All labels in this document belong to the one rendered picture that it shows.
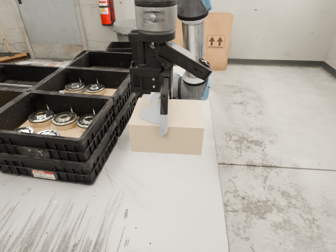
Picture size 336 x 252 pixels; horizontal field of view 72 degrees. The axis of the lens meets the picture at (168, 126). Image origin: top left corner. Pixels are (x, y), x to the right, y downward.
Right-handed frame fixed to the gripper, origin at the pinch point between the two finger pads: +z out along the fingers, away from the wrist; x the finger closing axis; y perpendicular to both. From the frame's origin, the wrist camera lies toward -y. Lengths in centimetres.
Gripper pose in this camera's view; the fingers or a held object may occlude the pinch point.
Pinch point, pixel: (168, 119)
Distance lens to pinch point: 54.9
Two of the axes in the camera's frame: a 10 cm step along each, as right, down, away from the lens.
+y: -10.0, -0.4, 0.7
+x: -0.8, 5.7, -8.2
